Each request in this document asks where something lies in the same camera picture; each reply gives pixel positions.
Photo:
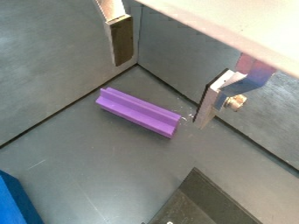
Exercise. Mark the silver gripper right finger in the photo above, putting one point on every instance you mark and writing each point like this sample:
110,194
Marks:
223,92

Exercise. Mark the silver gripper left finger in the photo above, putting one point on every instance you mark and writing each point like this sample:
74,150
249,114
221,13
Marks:
119,25

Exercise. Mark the purple star prism block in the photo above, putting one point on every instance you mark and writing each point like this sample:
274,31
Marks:
138,111

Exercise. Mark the black L-shaped fixture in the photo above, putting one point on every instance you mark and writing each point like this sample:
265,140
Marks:
201,203

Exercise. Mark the blue peg board base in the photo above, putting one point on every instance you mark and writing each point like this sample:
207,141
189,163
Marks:
16,207

